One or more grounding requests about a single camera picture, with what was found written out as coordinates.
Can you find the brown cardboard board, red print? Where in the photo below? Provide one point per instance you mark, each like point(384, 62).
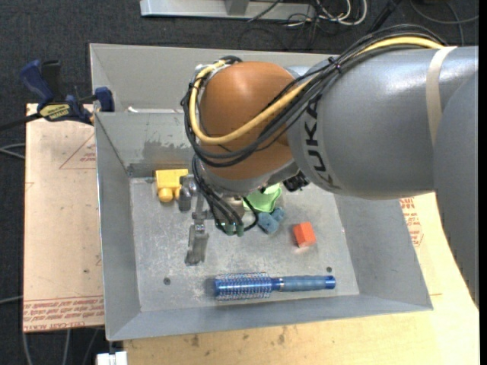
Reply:
point(61, 219)

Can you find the blue-grey sponge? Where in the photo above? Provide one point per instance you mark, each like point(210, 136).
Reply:
point(271, 221)

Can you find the light green cup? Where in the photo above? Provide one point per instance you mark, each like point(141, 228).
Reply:
point(264, 200)

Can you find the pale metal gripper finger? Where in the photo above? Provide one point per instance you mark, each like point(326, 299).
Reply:
point(191, 249)
point(203, 247)

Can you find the grey metal bin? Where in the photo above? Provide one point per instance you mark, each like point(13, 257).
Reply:
point(243, 253)

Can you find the orange-red block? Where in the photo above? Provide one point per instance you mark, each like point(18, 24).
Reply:
point(303, 234)

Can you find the yellow toy block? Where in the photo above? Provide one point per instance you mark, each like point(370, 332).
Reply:
point(169, 179)

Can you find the black cylinder on white bracket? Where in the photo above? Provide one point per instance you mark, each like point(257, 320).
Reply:
point(295, 183)

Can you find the blue round hairbrush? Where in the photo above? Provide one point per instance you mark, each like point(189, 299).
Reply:
point(243, 286)

